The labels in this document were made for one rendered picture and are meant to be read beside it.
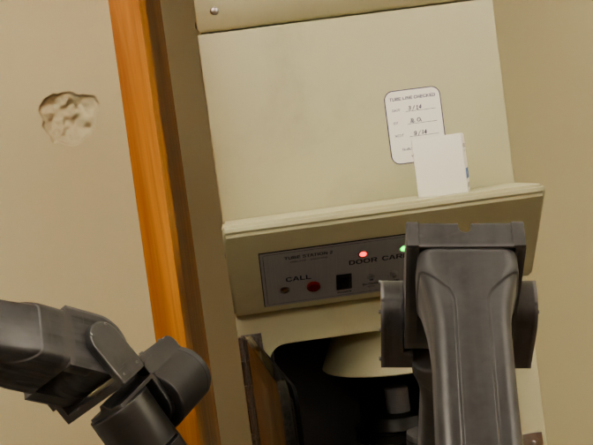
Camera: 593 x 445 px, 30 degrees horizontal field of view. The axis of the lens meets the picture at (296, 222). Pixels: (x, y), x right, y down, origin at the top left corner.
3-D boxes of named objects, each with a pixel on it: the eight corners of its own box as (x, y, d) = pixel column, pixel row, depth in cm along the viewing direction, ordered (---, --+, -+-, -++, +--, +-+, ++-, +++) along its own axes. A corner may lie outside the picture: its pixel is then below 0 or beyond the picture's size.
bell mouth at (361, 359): (317, 358, 139) (311, 315, 138) (455, 338, 140) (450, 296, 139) (329, 385, 121) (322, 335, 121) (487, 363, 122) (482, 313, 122)
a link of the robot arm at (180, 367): (23, 379, 96) (82, 332, 92) (92, 321, 106) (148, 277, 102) (110, 484, 97) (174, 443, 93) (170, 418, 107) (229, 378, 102)
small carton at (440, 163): (423, 195, 117) (415, 139, 117) (470, 189, 116) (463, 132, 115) (418, 198, 112) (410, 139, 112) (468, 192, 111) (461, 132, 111)
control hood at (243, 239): (232, 313, 119) (220, 222, 118) (528, 273, 121) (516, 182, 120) (233, 328, 107) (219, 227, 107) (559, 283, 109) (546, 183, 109)
